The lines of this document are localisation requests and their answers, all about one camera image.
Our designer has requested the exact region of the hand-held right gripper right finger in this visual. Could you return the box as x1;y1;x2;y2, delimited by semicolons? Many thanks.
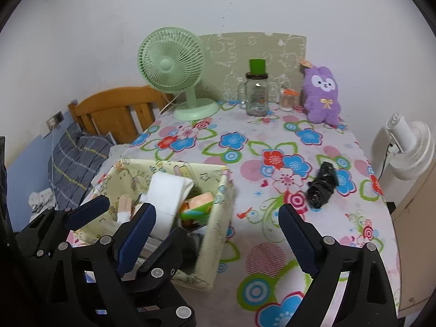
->
277;203;399;327

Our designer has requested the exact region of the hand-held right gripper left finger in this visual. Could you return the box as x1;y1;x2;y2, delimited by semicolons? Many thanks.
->
46;202;158;327

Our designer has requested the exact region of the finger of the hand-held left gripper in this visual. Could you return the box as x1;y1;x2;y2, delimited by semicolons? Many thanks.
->
136;226;197;327
15;196;110;266

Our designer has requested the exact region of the white beige sock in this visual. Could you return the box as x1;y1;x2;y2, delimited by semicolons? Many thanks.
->
116;194;134;225

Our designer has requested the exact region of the green orange tissue pack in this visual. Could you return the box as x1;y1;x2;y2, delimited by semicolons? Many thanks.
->
179;192;216;222

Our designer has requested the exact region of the yellow fabric storage box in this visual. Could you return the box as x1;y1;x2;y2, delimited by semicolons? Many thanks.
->
73;158;235;292

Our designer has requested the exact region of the grey plaid pillow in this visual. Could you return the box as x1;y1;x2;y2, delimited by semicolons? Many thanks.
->
50;123;114;208

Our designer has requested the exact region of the white crumpled cloth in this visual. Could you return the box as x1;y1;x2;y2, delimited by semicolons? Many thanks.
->
29;189;57;213

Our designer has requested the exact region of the wooden headboard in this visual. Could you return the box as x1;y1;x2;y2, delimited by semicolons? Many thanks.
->
68;86;176;144

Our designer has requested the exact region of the floral tablecloth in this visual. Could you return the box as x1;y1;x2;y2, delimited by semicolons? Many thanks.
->
66;99;401;327

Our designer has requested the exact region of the beige wardrobe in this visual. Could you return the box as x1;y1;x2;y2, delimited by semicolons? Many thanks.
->
388;163;436;314

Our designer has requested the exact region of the small jar orange lid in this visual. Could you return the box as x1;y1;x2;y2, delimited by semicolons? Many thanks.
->
279;89;299;112

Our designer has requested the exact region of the purple plush rabbit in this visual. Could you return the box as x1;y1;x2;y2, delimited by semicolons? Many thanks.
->
299;59;343;124

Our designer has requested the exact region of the white standing fan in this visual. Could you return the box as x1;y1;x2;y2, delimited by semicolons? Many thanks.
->
371;113;436;181

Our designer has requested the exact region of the glass jar mug green lid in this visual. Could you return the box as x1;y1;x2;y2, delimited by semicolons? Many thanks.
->
237;59;270;116

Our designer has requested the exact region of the green desk fan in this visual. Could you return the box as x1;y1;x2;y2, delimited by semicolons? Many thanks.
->
137;26;220;121

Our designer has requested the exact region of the green patterned board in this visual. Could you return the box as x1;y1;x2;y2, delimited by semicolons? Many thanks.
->
198;32;306;104

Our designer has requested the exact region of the wall socket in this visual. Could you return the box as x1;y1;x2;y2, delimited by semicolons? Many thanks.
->
46;111;65;130

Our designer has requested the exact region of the black fan cable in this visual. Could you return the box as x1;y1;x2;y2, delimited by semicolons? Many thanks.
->
378;143;390;181

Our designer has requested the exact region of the white fan cord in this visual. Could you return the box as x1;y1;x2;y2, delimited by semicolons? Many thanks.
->
158;93;179;114

